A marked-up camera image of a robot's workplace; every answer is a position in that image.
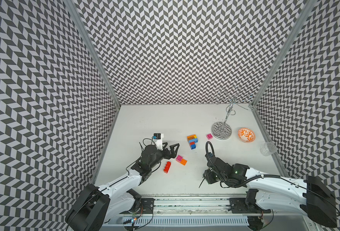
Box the red stacked lego brick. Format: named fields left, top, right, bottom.
left=163, top=161, right=172, bottom=174

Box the silver metal jewelry stand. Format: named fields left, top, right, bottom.
left=211, top=86, right=252, bottom=140

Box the clear glass cup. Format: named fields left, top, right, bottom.
left=260, top=142, right=278, bottom=157

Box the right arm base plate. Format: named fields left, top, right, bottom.
left=228, top=198, right=272, bottom=214

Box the white ribbed cable duct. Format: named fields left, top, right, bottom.
left=100, top=216, right=250, bottom=227

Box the orange long lego brick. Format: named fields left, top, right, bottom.
left=181, top=159, right=187, bottom=166

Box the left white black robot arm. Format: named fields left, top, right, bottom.
left=65, top=143, right=180, bottom=231

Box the aluminium front rail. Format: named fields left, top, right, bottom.
left=118, top=194, right=307, bottom=216

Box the orange patterned small plate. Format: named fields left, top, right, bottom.
left=238, top=128, right=256, bottom=143

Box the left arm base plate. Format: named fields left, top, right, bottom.
left=123, top=198, right=155, bottom=215

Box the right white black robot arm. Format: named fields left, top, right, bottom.
left=203, top=141, right=340, bottom=228

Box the pink lego brick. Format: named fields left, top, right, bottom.
left=176, top=155, right=183, bottom=162

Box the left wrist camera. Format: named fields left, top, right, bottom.
left=153, top=133, right=164, bottom=151

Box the light blue lego plate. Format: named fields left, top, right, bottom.
left=189, top=138, right=198, bottom=143

